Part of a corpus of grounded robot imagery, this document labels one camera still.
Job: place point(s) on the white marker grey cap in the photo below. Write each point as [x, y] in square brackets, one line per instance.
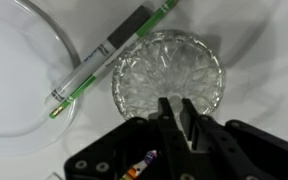
[97, 55]

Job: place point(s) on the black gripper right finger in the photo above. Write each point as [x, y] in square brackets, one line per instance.
[237, 150]

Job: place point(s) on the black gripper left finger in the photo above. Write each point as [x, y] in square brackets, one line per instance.
[170, 140]

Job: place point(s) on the round white plate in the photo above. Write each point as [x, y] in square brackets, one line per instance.
[17, 83]

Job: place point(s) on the clear cut-glass bowl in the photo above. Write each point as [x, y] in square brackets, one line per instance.
[167, 71]

